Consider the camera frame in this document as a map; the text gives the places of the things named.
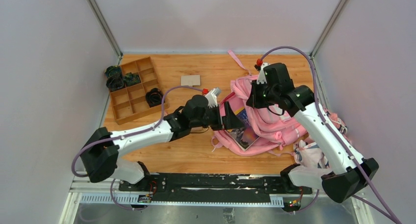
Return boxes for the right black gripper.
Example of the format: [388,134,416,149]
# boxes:
[247,79,279,109]

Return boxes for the blue Jane Eyre book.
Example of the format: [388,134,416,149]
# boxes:
[227,107,260,151]

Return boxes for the pink student backpack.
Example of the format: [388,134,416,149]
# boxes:
[211,50,312,156]

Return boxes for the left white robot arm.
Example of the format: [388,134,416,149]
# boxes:
[73,88,244,191]

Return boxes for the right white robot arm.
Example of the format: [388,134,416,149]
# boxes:
[246,62,379,203]

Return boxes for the beige wallet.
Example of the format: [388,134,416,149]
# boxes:
[181,75,201,87]

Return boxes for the pink patterned cloth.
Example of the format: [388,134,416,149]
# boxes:
[293,109,351,169]

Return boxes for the wooden divided organizer tray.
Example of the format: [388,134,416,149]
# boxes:
[110,56,164,125]

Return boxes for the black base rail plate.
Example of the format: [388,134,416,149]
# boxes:
[119,173,312,203]

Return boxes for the black strap roll in tray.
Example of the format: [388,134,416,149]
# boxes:
[145,87,165,108]

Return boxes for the dark green strap roll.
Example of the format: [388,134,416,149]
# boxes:
[123,72,142,87]

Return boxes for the black strap roll outside tray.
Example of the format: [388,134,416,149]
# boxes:
[105,76,126,92]

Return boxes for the dark strap roll top left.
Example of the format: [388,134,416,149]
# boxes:
[104,65,123,78]

